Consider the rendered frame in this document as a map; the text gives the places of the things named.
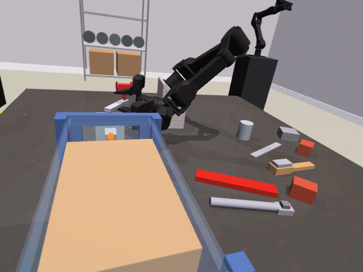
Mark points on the red long bar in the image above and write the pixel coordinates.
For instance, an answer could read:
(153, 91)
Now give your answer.
(237, 183)

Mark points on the orange-red rectangular block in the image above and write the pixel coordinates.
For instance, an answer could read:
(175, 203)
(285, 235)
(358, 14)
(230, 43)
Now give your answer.
(305, 147)
(303, 190)

